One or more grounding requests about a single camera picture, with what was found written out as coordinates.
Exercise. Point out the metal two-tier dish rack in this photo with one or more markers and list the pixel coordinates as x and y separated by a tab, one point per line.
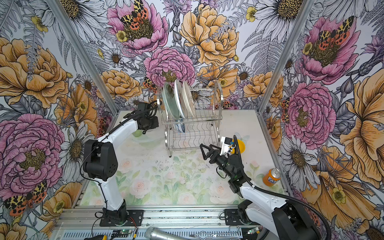
203	129

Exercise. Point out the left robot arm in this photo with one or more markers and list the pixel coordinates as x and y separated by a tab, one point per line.
101	164

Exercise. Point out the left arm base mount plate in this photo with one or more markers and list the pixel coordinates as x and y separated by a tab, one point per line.
135	218

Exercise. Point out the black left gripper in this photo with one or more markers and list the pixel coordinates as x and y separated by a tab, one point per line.
153	120

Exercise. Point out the teal rimmed plate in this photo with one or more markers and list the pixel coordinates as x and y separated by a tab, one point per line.
170	101

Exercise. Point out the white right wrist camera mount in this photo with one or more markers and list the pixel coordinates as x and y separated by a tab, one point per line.
228	146

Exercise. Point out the yellow plastic bowl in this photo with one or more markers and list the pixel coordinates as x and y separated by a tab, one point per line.
242	147

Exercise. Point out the white watermelon pattern plate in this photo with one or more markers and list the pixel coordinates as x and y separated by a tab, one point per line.
179	99

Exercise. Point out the metal wire tool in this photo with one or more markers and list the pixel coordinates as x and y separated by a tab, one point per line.
230	233

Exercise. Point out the right rear aluminium frame post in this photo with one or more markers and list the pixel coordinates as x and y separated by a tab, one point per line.
291	40

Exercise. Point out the front aluminium rail base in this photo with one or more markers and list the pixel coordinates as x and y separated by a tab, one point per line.
83	222

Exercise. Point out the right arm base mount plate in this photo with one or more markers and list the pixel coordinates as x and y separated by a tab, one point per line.
234	217

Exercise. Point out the orange soda can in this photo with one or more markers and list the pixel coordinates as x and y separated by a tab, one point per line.
272	177

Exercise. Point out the green glass tumbler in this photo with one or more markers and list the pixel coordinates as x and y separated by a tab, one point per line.
137	133

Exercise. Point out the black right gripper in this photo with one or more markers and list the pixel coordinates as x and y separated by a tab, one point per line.
216	157

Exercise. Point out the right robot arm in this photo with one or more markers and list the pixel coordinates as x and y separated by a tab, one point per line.
286	218

